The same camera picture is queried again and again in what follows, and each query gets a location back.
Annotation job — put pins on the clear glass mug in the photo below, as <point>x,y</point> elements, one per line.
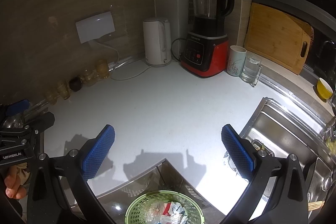
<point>251,70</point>

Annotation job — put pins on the white ceramic cup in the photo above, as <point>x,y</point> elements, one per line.
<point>236,60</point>

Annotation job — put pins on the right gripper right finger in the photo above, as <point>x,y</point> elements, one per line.
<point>287,202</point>

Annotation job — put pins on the person's left hand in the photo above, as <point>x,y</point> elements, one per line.
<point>16,177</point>

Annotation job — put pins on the green plastic trash basket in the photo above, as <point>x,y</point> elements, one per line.
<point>136,211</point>

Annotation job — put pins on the amber glass bottle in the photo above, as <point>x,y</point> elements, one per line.
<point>90,77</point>

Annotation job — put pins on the wooden cutting board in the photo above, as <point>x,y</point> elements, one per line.
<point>278,36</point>

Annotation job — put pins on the white electric kettle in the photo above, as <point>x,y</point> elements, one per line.
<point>157,41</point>

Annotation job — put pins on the stainless steel sink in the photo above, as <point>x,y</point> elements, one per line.
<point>281,133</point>

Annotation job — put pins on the amber glass cup near edge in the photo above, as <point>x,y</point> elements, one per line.
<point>63,89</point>

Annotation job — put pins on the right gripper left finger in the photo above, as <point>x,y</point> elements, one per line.
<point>47,201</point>

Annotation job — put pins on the white wall socket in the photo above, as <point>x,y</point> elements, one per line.
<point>95,27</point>

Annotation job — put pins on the clear plastic bag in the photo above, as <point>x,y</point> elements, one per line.
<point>154,212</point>

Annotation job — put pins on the yellow bowl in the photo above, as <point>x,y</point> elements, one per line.
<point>323,89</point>

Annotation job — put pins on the chrome faucet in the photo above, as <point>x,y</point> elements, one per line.
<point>329,131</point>

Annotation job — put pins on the red black blender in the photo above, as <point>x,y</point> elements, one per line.
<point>206,49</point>

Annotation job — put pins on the dark brown round cup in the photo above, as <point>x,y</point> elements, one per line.
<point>75,84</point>

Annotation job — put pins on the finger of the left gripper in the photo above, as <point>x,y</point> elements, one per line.
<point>14,108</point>
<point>40,123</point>

